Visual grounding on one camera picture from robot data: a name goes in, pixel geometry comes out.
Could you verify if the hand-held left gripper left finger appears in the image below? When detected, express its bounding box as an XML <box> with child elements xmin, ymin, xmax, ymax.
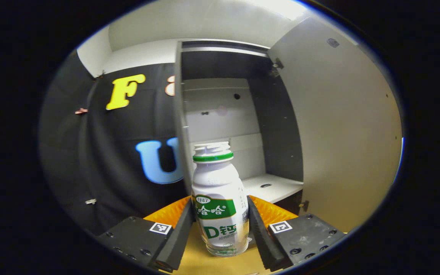
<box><xmin>97</xmin><ymin>196</ymin><xmax>196</xmax><ymax>273</ymax></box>

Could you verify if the black backdrop cloth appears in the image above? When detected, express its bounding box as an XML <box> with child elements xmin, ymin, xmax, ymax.
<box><xmin>39</xmin><ymin>50</ymin><xmax>188</xmax><ymax>235</ymax></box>

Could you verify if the white bottle green label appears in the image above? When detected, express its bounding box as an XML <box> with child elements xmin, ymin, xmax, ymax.
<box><xmin>191</xmin><ymin>141</ymin><xmax>250</xmax><ymax>257</ymax></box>

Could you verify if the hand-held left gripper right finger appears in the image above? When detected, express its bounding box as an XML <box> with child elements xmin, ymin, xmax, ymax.
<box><xmin>246</xmin><ymin>195</ymin><xmax>346</xmax><ymax>272</ymax></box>

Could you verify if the beige cabinet door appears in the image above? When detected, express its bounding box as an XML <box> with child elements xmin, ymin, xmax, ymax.
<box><xmin>268</xmin><ymin>17</ymin><xmax>403</xmax><ymax>233</ymax></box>

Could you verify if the large ceiling light panel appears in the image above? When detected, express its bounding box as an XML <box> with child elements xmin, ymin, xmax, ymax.
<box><xmin>251</xmin><ymin>0</ymin><xmax>308</xmax><ymax>19</ymax></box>

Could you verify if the grey cabinet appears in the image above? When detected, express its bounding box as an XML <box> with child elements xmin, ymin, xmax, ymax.
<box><xmin>173</xmin><ymin>38</ymin><xmax>304</xmax><ymax>214</ymax></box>

